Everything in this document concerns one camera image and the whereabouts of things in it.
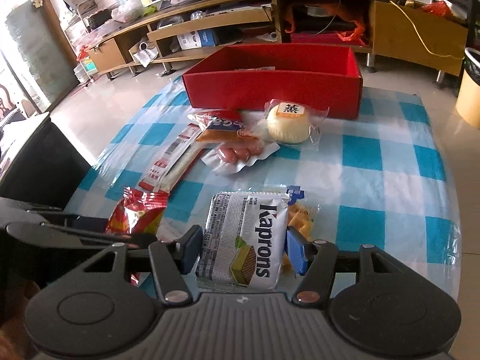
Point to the black chair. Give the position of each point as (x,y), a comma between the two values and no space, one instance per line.
(38,163)

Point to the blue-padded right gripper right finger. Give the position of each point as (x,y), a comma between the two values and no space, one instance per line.
(317,262)

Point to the person's left hand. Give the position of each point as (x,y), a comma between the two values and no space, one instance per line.
(15,342)

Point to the silver Kaprons wafer package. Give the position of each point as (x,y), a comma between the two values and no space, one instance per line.
(243,241)

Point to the round steamed cake package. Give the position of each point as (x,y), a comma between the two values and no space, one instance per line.
(290,123)

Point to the blue white checkered tablecloth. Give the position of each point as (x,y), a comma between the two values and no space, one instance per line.
(379,179)

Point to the blue white carton box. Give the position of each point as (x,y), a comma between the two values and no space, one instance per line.
(197,39)

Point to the red peanut snack bag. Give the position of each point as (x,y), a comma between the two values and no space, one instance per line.
(137,212)

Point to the sausage vacuum pack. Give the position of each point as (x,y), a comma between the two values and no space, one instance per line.
(228,159)

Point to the wooden TV cabinet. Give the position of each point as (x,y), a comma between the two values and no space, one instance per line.
(399,29)

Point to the red cardboard box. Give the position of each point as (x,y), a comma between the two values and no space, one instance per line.
(246,77)

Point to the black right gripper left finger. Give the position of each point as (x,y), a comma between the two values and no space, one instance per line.
(168,262)

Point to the orange plastic bag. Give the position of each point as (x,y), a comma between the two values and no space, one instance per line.
(331,23)

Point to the orange blue snack bag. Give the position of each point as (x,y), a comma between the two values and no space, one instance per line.
(221,126)

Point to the long red white snack pack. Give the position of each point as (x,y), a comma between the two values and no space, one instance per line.
(174,162)

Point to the white wire rack shelf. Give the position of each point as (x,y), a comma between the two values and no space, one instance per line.
(84,28)

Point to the yellow waffle package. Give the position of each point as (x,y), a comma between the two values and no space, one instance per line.
(303,208)

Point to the cream trash bin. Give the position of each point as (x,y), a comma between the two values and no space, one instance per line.
(468,99)

